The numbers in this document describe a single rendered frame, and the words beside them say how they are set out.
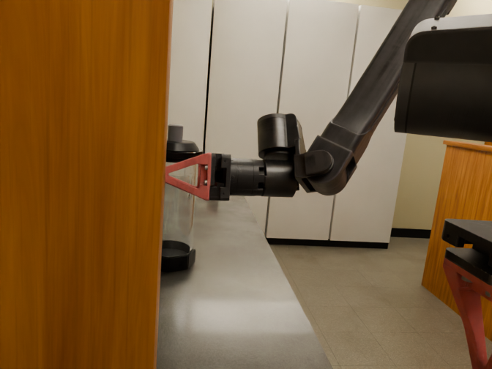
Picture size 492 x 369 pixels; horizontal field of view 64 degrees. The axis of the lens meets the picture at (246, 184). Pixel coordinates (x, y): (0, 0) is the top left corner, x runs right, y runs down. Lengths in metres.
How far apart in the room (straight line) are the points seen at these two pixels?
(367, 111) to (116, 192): 0.42
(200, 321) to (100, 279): 0.34
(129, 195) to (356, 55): 3.53
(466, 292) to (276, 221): 3.41
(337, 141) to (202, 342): 0.33
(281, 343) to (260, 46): 3.11
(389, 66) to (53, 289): 0.52
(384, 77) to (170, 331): 0.47
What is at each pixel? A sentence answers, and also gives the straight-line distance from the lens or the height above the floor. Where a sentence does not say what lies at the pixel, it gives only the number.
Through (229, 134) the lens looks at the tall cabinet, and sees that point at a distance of 3.47.
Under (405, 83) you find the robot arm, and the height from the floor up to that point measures 1.27.
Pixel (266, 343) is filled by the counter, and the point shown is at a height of 0.94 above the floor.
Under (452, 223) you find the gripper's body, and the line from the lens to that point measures 0.28.
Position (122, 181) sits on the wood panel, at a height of 1.20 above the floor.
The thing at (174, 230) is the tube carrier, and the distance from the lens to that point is 0.74.
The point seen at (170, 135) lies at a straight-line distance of 0.74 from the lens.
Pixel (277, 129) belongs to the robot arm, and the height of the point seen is 1.22.
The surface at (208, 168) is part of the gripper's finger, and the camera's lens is 0.55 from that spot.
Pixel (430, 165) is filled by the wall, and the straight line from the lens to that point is 4.66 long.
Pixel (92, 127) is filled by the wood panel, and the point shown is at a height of 1.23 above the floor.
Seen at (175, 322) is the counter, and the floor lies 0.94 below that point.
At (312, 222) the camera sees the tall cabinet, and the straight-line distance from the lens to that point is 3.77.
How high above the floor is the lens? 1.25
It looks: 11 degrees down
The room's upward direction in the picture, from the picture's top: 5 degrees clockwise
